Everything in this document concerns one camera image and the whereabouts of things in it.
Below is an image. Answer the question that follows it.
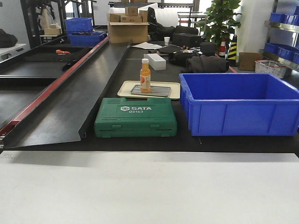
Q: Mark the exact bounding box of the small metal tray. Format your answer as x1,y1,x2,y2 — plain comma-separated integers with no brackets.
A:
130,85,171,97

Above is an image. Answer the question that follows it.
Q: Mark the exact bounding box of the beige plastic tray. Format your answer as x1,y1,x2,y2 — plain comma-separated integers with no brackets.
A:
117,81,180,100

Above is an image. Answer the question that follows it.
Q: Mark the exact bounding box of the green SATA tool case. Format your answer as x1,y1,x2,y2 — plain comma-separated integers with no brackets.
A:
94,98,178,138

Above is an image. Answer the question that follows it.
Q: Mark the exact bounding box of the orange juice bottle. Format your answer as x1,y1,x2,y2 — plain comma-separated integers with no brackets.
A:
140,58,151,92

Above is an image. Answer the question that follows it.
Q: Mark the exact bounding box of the white rectangular box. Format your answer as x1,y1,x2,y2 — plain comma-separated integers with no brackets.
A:
143,53,166,70

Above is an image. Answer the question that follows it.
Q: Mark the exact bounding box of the large blue plastic bin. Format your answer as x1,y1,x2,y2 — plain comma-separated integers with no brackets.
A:
179,73,299,136

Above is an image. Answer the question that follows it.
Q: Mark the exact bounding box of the dark folded cloth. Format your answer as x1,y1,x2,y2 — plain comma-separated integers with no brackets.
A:
182,55,229,73

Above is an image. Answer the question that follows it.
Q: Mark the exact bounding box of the white paper cup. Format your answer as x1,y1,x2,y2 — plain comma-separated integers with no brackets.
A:
164,37,170,45

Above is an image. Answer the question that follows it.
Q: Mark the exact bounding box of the large cardboard box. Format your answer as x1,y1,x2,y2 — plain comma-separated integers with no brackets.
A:
108,22,149,44

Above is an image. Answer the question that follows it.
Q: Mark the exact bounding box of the black metal ramp panel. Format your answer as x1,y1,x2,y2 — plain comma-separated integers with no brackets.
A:
0,38,131,150

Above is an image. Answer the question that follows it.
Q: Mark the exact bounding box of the red white traffic cone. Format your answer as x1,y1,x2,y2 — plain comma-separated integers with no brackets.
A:
218,38,226,58

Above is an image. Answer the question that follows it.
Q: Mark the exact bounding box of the yellow black traffic cone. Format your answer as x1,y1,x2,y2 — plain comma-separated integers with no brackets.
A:
227,35,237,67

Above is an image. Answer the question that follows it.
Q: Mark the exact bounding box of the blue bin on conveyor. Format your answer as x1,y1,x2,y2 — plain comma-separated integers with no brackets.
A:
68,32,107,47

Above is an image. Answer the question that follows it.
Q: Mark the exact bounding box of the brown cardboard box floor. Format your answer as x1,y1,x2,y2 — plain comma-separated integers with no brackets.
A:
238,52,263,71

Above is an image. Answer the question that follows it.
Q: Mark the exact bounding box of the potted green tree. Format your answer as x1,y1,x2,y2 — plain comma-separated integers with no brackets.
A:
197,0,241,49

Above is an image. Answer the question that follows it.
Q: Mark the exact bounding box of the orange handled tool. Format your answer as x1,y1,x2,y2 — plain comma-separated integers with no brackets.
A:
56,49,70,55

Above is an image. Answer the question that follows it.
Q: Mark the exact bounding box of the white wire basket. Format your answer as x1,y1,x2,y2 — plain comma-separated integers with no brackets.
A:
255,60,286,79

